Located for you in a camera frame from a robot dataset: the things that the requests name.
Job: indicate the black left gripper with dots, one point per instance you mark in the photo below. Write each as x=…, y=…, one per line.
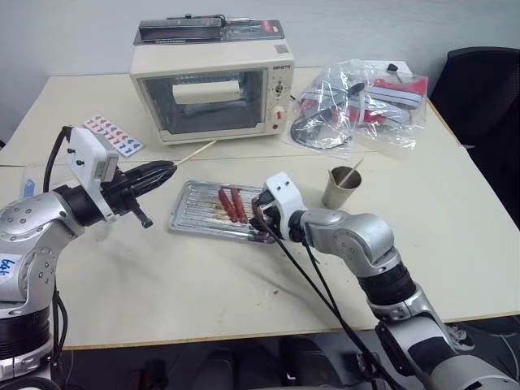
x=122, y=195

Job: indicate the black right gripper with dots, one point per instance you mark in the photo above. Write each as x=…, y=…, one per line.
x=271, y=215

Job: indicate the wooden skewer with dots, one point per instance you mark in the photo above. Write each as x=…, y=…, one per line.
x=352, y=172
x=195, y=152

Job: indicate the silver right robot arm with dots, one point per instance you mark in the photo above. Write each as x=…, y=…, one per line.
x=365, y=239

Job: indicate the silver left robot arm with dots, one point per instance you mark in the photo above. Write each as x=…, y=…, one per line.
x=28, y=227

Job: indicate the red sausage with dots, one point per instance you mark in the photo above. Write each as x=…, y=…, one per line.
x=226, y=205
x=239, y=205

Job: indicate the ribbed metal tray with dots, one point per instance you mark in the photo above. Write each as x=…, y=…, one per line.
x=195, y=215

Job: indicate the brown paper cup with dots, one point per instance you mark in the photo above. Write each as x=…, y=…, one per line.
x=339, y=191

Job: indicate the card with red blue shapes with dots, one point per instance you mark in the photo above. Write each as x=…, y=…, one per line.
x=113, y=134

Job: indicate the cream toaster oven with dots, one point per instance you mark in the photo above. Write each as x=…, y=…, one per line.
x=211, y=93

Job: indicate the small blue white box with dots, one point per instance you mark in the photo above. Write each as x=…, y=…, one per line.
x=29, y=187

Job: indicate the black flat box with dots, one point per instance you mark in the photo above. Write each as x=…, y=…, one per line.
x=211, y=30

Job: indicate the clear bag with red packs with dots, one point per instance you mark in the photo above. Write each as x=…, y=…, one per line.
x=394, y=101

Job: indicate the black office chair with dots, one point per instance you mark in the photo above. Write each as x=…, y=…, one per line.
x=483, y=105

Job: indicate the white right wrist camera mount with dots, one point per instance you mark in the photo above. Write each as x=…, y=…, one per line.
x=284, y=195

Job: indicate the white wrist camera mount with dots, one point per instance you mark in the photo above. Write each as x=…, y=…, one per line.
x=284, y=195
x=87, y=156

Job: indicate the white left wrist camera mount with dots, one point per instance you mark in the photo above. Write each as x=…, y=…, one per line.
x=87, y=156

